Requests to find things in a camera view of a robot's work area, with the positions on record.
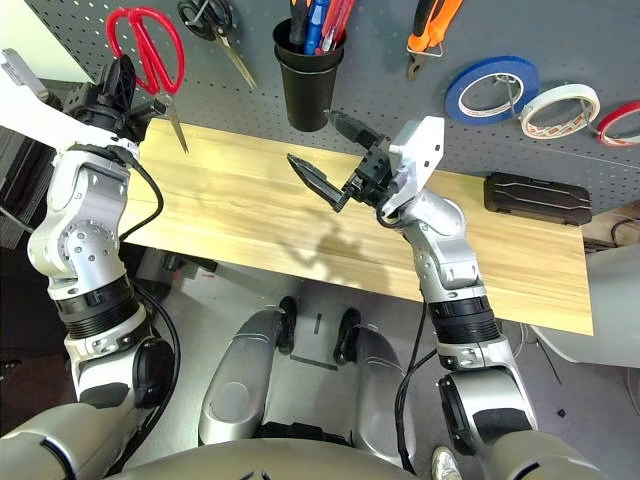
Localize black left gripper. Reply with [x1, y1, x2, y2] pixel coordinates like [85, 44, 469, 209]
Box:
[62, 53, 170, 144]

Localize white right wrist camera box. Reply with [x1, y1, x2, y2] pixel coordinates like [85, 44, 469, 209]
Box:
[382, 115, 446, 214]

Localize red handled scissors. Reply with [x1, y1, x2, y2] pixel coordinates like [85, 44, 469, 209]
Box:
[104, 5, 190, 155]

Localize silver robot leg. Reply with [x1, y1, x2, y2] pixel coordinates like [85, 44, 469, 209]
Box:
[198, 295, 296, 446]
[333, 307, 419, 466]

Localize white rounded chair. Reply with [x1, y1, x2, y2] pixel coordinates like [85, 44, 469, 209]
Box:
[529, 239, 640, 369]

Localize white sneaker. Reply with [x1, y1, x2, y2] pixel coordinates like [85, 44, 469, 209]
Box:
[430, 446, 461, 480]

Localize silver right robot leg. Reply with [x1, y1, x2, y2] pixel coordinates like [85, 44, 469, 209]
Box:
[333, 307, 419, 466]

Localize silver left robot leg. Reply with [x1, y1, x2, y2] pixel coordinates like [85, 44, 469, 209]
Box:
[198, 295, 296, 446]

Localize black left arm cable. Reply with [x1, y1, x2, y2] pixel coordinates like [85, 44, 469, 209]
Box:
[102, 149, 181, 476]

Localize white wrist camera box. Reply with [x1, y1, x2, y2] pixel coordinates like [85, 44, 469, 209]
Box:
[382, 115, 446, 214]
[0, 48, 139, 154]

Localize white tape roll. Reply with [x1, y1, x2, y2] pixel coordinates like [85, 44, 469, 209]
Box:
[519, 83, 601, 141]

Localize red screwdriver handle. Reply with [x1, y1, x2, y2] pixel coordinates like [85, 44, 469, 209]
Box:
[319, 0, 357, 51]

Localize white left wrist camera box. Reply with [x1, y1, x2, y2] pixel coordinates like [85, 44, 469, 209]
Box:
[0, 48, 139, 154]

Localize silver pegboard hook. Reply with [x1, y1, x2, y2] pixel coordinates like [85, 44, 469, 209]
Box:
[574, 97, 601, 134]
[494, 73, 524, 114]

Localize brown cardboard box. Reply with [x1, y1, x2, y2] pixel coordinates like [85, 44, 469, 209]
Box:
[582, 199, 640, 251]

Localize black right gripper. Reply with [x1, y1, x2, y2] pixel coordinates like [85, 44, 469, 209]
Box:
[286, 109, 401, 214]

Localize grey robot torso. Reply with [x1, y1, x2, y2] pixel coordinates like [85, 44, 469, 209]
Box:
[0, 399, 601, 480]

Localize orange black pliers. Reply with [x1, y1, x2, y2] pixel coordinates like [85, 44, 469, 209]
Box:
[405, 0, 465, 81]

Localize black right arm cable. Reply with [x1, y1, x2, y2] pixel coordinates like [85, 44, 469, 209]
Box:
[394, 299, 441, 474]

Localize black shelf cabinet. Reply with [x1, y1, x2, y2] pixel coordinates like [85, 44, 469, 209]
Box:
[0, 124, 66, 381]

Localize grey perforated pegboard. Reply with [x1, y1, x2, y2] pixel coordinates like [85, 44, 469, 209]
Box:
[22, 0, 640, 191]

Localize black handled scissors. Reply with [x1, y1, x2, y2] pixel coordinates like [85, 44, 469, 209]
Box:
[177, 0, 259, 90]

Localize black wire cup ring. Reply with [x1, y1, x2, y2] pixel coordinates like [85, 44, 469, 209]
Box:
[274, 47, 345, 71]

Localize blue tape roll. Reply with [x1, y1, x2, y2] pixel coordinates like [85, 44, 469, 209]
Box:
[444, 55, 541, 125]

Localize red tape roll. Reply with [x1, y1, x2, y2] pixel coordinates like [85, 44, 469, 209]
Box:
[597, 100, 640, 148]

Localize blue screwdriver handle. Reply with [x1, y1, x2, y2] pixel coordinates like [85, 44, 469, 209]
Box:
[304, 0, 329, 55]

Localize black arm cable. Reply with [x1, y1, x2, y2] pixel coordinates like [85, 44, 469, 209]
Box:
[102, 149, 181, 476]
[394, 299, 441, 474]

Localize black plastic cup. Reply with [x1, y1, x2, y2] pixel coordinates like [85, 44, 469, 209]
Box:
[272, 17, 346, 133]

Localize black tool case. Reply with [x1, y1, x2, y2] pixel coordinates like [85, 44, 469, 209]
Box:
[483, 172, 593, 227]

